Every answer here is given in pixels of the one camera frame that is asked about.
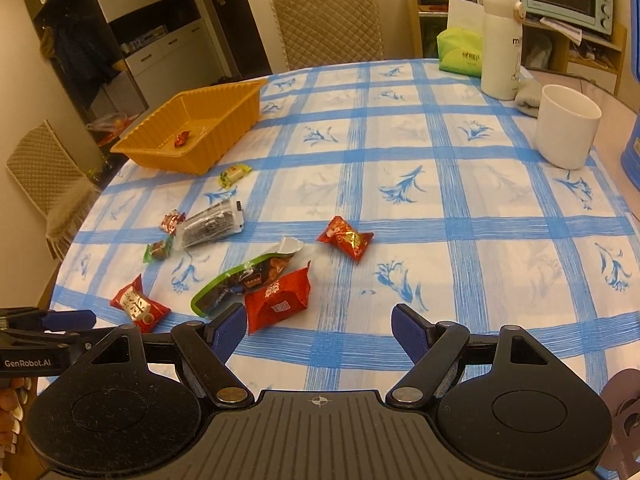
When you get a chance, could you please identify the white thermos bottle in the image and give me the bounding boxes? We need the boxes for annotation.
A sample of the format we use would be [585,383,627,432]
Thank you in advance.
[480,0,526,101]

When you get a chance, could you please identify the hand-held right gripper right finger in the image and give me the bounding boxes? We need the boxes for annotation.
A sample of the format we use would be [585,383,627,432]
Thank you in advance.
[386,303,568,408]

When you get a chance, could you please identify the small red white candy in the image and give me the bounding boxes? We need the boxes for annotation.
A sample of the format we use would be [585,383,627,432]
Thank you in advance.
[159,209,187,234]

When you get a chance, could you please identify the brown chair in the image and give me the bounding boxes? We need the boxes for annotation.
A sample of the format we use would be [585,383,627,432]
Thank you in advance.
[599,367,640,480]

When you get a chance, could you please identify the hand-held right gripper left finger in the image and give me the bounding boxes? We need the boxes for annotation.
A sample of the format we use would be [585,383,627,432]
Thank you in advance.
[75,302,253,409]

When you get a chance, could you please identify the green tissue pack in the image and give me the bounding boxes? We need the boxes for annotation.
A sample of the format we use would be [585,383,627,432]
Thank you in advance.
[436,28,485,79]

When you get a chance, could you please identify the long green snack packet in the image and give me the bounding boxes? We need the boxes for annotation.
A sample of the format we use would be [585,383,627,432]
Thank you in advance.
[190,237,305,317]

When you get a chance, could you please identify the beige quilted chair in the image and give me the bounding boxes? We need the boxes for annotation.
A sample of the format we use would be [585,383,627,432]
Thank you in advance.
[269,0,386,72]
[5,119,102,262]

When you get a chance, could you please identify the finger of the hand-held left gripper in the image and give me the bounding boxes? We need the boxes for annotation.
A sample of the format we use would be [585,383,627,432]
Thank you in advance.
[0,308,97,333]
[0,328,121,346]

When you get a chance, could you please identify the white mug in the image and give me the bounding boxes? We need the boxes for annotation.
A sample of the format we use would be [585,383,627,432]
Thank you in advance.
[534,84,602,170]

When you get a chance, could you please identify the person's left hand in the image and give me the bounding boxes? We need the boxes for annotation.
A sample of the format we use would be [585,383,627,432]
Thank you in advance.
[0,376,34,461]

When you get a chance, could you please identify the dark hanging jacket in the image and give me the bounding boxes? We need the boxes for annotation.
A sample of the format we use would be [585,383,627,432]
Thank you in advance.
[42,19,120,88]

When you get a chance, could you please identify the blue plastic kettle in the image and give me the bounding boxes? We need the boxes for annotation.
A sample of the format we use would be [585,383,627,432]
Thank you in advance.
[620,109,640,194]

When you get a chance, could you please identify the dark silver snack packet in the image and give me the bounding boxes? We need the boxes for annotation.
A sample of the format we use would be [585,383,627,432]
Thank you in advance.
[179,199,245,250]

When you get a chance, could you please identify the yellow green candy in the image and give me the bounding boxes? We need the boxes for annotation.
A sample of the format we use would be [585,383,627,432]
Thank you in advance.
[218,163,251,189]

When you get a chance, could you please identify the wooden shelf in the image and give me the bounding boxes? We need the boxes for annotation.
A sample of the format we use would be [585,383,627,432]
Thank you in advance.
[403,0,629,97]

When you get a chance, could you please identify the clear plastic bag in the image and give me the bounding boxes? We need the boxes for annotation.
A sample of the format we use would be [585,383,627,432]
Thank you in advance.
[86,112,142,147]

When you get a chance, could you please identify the red candy with white label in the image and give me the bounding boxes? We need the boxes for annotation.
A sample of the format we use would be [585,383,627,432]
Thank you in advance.
[109,274,171,334]

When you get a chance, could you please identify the dark door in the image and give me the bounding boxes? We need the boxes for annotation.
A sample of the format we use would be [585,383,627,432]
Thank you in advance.
[184,0,274,82]

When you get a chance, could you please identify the red candy with gold print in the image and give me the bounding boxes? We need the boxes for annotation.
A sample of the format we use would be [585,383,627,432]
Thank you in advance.
[317,215,375,263]

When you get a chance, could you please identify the orange plastic tray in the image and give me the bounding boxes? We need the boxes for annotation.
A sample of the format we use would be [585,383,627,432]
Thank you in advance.
[110,78,269,176]

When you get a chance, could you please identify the white and dark cabinet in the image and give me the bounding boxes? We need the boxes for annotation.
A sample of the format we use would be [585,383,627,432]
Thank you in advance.
[24,0,241,113]

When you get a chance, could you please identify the red square snack packet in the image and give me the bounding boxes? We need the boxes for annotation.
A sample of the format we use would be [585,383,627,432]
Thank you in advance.
[244,261,311,335]

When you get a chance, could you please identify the small green candy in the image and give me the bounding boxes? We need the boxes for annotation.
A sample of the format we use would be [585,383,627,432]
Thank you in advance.
[143,236,174,264]

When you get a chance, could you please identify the blue checked tablecloth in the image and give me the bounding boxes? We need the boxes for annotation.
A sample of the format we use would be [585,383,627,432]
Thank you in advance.
[37,57,640,480]

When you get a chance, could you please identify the grey folded cloth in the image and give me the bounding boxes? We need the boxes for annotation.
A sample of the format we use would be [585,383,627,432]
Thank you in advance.
[514,76,547,120]

